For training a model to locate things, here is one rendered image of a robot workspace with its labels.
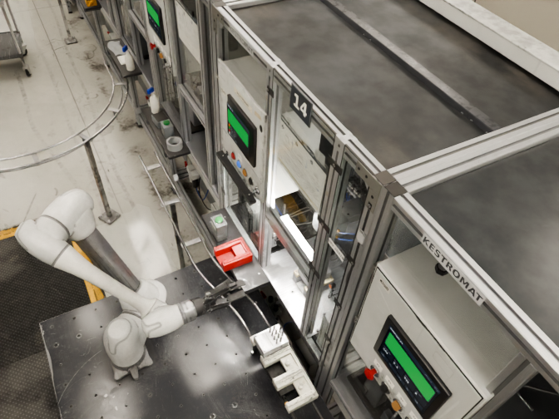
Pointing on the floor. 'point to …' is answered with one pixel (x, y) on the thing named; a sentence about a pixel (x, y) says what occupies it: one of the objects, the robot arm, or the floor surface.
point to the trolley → (12, 41)
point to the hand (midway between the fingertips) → (238, 289)
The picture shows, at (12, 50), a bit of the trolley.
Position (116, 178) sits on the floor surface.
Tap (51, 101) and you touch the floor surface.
